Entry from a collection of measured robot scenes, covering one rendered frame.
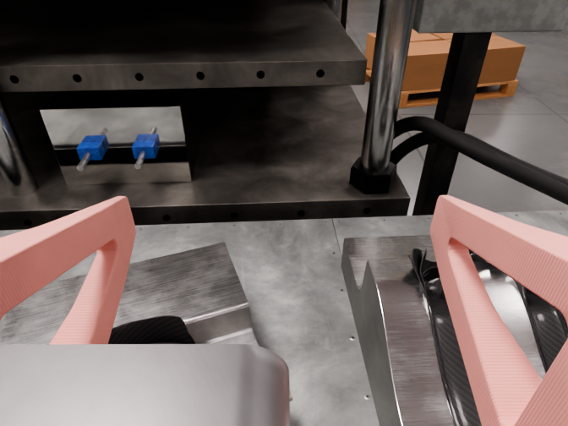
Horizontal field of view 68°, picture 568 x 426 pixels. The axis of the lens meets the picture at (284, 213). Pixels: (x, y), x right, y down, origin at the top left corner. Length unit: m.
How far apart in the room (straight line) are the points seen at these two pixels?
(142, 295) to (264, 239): 0.29
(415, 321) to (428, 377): 0.06
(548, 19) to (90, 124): 0.93
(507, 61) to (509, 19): 2.88
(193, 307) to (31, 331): 0.17
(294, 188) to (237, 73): 0.26
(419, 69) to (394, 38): 2.66
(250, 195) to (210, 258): 0.35
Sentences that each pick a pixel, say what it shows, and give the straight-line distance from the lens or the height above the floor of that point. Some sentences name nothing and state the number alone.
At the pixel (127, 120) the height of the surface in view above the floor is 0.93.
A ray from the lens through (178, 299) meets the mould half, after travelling 0.51.
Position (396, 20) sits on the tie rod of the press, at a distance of 0.79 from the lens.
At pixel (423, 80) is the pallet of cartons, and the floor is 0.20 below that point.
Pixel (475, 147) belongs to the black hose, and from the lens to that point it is 0.84.
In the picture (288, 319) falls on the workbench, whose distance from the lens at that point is 0.62.
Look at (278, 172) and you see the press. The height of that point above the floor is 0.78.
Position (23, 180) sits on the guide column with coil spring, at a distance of 1.02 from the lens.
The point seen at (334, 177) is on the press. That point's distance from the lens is 0.95.
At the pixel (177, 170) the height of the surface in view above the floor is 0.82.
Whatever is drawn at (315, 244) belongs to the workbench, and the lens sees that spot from 0.74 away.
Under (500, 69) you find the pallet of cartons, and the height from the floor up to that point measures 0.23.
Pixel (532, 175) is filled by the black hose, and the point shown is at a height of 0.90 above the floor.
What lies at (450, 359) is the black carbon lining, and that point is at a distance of 0.49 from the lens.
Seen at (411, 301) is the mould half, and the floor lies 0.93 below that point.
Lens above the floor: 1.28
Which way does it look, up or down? 36 degrees down
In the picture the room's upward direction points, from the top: straight up
